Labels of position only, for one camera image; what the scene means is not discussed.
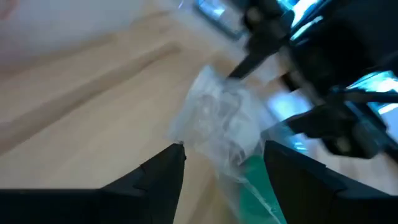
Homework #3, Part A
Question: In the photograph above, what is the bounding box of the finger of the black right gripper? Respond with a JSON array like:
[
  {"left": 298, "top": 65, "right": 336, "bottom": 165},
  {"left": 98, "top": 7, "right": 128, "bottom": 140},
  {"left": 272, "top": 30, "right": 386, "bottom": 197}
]
[
  {"left": 227, "top": 48, "right": 277, "bottom": 80},
  {"left": 284, "top": 102, "right": 389, "bottom": 160}
]

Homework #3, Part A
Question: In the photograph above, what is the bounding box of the green elastic bandage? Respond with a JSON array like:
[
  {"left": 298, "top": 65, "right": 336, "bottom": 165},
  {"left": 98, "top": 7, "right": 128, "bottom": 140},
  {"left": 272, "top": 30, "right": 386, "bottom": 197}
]
[{"left": 238, "top": 154, "right": 289, "bottom": 224}]

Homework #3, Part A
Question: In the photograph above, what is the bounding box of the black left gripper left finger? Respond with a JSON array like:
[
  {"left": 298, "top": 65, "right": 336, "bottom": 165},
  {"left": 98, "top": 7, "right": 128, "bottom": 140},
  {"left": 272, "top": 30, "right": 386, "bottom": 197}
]
[{"left": 0, "top": 142, "right": 187, "bottom": 224}]

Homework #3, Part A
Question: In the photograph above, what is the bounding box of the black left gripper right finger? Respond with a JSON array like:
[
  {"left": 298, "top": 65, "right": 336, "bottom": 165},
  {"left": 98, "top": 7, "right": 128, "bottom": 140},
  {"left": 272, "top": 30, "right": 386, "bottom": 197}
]
[{"left": 263, "top": 139, "right": 398, "bottom": 224}]

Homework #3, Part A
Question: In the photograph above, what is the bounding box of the large clear plastic bag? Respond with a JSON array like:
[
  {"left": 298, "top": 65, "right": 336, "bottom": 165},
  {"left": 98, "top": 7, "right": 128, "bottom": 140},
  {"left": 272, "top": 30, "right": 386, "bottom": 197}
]
[{"left": 167, "top": 64, "right": 289, "bottom": 224}]

